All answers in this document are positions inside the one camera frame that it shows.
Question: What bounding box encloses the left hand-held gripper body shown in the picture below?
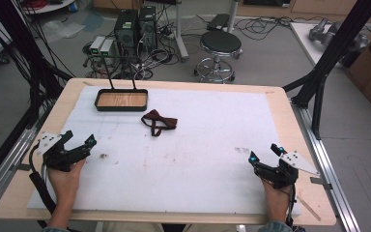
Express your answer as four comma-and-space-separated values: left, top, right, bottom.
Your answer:
36, 130, 90, 172

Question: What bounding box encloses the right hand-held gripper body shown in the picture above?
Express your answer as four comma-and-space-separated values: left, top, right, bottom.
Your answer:
252, 150, 321, 190

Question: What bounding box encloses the person's right hand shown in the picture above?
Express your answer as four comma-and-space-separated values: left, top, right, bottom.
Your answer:
261, 179, 292, 224

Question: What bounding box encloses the person's left hand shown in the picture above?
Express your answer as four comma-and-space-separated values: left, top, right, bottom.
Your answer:
47, 159, 87, 209

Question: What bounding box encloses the thin wooden stick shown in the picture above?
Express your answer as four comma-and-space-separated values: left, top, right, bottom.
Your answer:
296, 195, 323, 222

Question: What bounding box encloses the black tray stand wooden base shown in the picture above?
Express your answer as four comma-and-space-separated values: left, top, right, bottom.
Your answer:
82, 53, 150, 113

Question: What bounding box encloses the white foam mat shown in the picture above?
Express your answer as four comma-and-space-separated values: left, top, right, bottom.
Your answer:
26, 84, 302, 217

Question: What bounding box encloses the dark red bow tie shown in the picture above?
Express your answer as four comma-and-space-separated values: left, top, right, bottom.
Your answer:
140, 108, 179, 137

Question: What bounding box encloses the small white power box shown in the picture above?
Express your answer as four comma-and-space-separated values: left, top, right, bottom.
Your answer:
89, 35, 106, 56
99, 38, 116, 58

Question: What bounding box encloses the clear plastic bag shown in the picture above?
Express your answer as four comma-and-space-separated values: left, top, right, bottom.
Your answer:
41, 18, 87, 44

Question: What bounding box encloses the white side table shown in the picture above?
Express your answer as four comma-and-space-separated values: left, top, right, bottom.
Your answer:
289, 21, 352, 70

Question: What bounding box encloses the black computer tower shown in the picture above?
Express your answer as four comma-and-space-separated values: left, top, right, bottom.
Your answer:
113, 9, 140, 56
137, 5, 158, 51

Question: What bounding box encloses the black round stool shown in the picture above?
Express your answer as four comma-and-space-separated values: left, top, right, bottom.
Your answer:
193, 30, 243, 84

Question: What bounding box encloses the round white table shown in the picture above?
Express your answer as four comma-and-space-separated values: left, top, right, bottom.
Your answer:
21, 0, 77, 15

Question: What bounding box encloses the white desk leg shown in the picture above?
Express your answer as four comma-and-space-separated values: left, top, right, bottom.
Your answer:
173, 0, 190, 63

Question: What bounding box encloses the flat black device box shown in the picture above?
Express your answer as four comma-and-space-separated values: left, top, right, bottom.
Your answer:
207, 13, 232, 33

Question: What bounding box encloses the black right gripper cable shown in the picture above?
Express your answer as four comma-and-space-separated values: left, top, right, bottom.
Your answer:
285, 183, 298, 228

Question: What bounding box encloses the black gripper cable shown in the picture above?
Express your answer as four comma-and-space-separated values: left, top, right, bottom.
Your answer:
28, 144, 58, 215
285, 183, 298, 228

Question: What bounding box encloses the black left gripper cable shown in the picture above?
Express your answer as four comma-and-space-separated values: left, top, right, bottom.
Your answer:
28, 144, 58, 215

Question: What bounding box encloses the aluminium rail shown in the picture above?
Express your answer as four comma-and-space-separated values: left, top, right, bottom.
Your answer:
0, 105, 51, 218
290, 98, 363, 232

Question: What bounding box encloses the black metal frame strut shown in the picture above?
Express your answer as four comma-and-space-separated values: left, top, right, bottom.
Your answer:
0, 0, 75, 191
282, 0, 371, 141

